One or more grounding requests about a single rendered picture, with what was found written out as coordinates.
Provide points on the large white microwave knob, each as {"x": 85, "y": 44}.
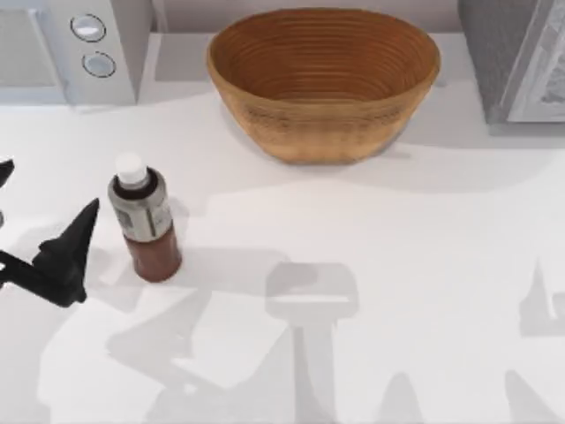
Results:
{"x": 88, "y": 27}

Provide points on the grey cabinet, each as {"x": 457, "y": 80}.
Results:
{"x": 494, "y": 57}

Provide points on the brown woven basket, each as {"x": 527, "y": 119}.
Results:
{"x": 324, "y": 88}

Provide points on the pale microwave oven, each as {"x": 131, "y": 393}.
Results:
{"x": 48, "y": 53}

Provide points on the brown bottle with white cap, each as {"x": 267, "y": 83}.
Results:
{"x": 148, "y": 225}

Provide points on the small white microwave knob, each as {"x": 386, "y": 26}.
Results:
{"x": 99, "y": 64}

